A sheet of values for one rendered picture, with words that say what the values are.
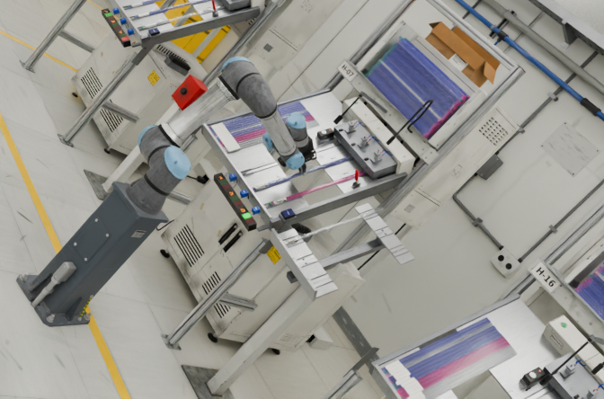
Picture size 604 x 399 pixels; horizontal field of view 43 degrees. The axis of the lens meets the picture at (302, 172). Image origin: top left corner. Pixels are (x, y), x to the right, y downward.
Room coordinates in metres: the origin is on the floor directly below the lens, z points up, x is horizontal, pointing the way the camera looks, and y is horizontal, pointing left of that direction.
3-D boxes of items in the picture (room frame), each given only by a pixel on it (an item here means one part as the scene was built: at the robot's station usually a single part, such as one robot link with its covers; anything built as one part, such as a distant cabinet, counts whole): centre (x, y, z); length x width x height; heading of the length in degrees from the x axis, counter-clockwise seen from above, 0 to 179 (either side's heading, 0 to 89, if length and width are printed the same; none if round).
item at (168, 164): (2.70, 0.37, 0.72); 0.13 x 0.12 x 0.14; 51
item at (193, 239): (3.81, -0.16, 0.31); 0.70 x 0.65 x 0.62; 53
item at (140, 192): (2.69, 0.36, 0.60); 0.15 x 0.15 x 0.10
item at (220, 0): (4.53, 1.10, 0.66); 1.01 x 0.73 x 1.31; 143
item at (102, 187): (3.87, 0.70, 0.39); 0.24 x 0.24 x 0.78; 53
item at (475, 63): (3.98, -0.22, 1.82); 0.68 x 0.30 x 0.20; 53
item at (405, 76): (3.68, -0.13, 1.52); 0.51 x 0.13 x 0.27; 53
